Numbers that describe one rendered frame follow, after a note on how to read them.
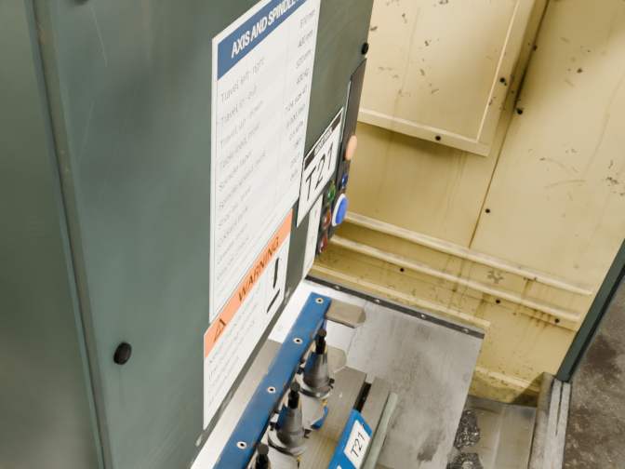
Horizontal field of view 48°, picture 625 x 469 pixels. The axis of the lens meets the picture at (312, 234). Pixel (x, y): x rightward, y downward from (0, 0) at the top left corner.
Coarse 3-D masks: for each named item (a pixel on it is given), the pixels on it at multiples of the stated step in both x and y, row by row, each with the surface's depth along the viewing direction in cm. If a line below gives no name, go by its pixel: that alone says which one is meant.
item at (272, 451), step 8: (256, 448) 102; (272, 448) 102; (272, 456) 101; (280, 456) 102; (288, 456) 102; (248, 464) 100; (272, 464) 100; (280, 464) 101; (288, 464) 101; (296, 464) 101
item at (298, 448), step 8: (272, 424) 105; (304, 424) 105; (272, 432) 103; (304, 432) 105; (272, 440) 102; (280, 440) 103; (304, 440) 103; (280, 448) 102; (288, 448) 102; (296, 448) 102; (304, 448) 104; (296, 456) 103
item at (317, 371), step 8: (312, 344) 108; (312, 352) 107; (312, 360) 108; (320, 360) 108; (304, 368) 110; (312, 368) 109; (320, 368) 109; (328, 368) 111; (304, 376) 111; (312, 376) 109; (320, 376) 109; (328, 376) 111; (312, 384) 110; (320, 384) 110
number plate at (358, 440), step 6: (354, 426) 138; (360, 426) 139; (354, 432) 137; (360, 432) 139; (354, 438) 137; (360, 438) 138; (366, 438) 140; (348, 444) 135; (354, 444) 136; (360, 444) 138; (366, 444) 139; (348, 450) 134; (354, 450) 136; (360, 450) 137; (348, 456) 134; (354, 456) 135; (360, 456) 137; (354, 462) 135; (360, 462) 136
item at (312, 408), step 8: (288, 392) 110; (280, 400) 109; (304, 400) 110; (312, 400) 110; (320, 400) 110; (280, 408) 108; (304, 408) 108; (312, 408) 109; (320, 408) 109; (304, 416) 107; (312, 416) 107; (320, 416) 108
